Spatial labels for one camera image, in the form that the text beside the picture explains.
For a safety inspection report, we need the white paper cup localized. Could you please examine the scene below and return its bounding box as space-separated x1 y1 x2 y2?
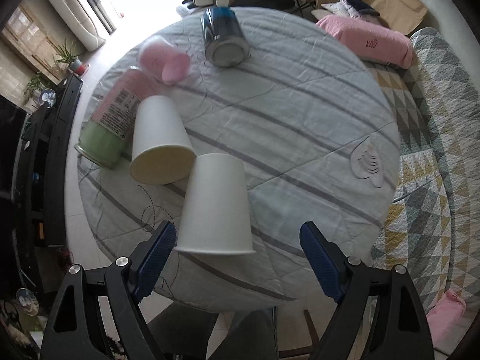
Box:
129 95 196 185
176 153 255 256

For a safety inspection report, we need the pink plastic cup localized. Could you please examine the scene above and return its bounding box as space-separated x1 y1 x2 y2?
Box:
137 36 191 86

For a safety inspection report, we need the pink cloth on floor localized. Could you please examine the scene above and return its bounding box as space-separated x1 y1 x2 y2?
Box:
426 289 467 347

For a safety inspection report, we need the triangle patterned sofa quilt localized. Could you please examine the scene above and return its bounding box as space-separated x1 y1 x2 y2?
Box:
368 28 479 310

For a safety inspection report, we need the black TV cabinet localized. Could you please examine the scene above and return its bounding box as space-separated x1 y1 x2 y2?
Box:
10 73 85 271

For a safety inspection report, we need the pink green cylindrical can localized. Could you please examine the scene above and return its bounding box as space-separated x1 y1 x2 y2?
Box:
76 67 157 168

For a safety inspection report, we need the light striped quilted tablecloth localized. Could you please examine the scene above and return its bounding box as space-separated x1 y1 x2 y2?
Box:
76 6 401 313

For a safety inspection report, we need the potted plant red pot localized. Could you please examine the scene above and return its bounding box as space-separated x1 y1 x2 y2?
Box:
54 39 89 78

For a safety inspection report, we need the pink fleece blanket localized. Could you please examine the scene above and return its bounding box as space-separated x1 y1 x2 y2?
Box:
316 15 413 69

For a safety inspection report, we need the dark blue metal can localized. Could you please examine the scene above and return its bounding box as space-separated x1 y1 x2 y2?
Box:
201 7 250 68

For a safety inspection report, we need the dark blue folded garment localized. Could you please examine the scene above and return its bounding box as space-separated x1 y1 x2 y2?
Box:
345 0 380 17

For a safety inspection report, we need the white standing air conditioner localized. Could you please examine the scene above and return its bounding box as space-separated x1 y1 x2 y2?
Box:
49 0 108 51

